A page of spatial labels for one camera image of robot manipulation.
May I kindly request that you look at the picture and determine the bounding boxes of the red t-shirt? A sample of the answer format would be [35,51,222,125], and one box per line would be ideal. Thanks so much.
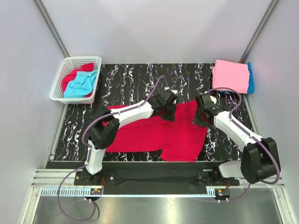
[61,62,95,98]
[106,100,208,162]

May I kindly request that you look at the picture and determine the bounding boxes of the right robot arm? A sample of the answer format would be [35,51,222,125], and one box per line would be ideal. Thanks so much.
[193,93,281,185]

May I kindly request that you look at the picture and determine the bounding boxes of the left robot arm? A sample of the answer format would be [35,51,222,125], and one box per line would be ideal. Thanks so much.
[82,87,178,185]

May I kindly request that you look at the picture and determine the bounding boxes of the folded pink t-shirt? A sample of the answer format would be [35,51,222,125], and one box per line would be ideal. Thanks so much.
[212,59,250,94]

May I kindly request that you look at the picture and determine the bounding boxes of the folded blue t-shirt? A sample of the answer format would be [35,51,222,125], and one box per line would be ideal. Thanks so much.
[218,62,255,94]

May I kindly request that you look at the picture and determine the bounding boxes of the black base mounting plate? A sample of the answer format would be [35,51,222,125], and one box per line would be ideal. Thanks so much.
[74,161,240,196]

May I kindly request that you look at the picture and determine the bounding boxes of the light blue t-shirt in basket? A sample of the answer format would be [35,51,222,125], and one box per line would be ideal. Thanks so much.
[64,70,98,98]

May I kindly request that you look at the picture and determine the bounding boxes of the red t-shirt in basket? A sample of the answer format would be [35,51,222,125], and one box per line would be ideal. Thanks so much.
[61,62,95,98]

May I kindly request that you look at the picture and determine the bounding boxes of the right controller board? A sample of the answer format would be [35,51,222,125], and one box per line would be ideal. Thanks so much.
[216,189,230,196]

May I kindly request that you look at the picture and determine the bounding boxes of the controller board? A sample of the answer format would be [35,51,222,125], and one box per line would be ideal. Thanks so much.
[216,189,230,196]
[90,188,103,195]

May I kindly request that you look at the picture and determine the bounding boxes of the white plastic laundry basket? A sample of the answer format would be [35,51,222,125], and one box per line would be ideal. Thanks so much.
[50,56,102,104]

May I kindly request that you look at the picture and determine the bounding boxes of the left controller board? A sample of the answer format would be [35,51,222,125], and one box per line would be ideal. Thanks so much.
[90,188,103,195]

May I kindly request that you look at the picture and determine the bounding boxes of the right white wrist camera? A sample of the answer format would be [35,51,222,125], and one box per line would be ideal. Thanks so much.
[207,95,217,105]

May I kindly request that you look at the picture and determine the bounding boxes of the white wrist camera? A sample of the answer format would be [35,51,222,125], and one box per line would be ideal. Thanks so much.
[164,87,178,95]
[207,95,217,105]

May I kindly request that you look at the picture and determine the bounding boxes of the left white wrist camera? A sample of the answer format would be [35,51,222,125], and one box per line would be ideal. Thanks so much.
[164,87,178,95]

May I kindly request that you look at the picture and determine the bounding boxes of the right aluminium corner post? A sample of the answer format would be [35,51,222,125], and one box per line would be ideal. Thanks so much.
[239,0,280,63]

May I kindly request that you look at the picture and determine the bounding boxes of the aluminium corner post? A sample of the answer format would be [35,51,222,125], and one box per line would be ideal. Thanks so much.
[33,0,70,58]
[239,0,280,63]

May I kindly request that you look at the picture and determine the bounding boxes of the left aluminium corner post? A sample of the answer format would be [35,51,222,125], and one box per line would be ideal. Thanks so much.
[33,0,70,58]

